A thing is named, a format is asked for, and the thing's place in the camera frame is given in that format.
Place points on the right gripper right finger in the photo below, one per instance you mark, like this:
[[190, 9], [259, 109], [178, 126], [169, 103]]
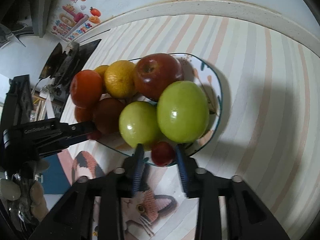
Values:
[[199, 183]]

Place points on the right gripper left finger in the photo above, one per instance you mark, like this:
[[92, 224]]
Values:
[[122, 182]]

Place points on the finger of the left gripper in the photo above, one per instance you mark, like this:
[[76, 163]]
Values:
[[78, 132]]

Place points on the red cherry tomato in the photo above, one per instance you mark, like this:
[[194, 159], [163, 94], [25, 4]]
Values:
[[162, 153], [95, 135]]

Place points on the dark orange persimmon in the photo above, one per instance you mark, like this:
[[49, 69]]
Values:
[[106, 115]]

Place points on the bright orange tangerine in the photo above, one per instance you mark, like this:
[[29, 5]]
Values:
[[86, 88]]

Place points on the green apple small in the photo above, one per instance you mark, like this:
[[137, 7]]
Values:
[[138, 124]]

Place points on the yellow orange fruit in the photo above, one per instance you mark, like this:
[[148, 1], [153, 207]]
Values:
[[101, 70]]

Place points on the green apple large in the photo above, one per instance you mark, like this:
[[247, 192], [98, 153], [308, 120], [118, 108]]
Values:
[[183, 112]]

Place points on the cat shaped mat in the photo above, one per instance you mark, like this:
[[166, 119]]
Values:
[[143, 211]]

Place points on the blue cabinet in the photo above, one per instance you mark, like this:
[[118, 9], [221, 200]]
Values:
[[54, 178]]

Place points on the black gas stove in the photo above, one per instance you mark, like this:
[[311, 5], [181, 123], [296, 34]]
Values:
[[62, 66]]

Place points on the yellow lemon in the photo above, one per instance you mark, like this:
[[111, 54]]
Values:
[[119, 79]]

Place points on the red apple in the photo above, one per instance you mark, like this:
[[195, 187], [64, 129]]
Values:
[[153, 73]]

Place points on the oval floral ceramic plate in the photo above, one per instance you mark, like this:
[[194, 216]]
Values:
[[205, 77]]

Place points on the range hood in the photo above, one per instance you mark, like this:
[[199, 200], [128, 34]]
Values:
[[23, 18]]

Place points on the colourful wall sticker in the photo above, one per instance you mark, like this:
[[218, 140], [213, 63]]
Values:
[[72, 18]]

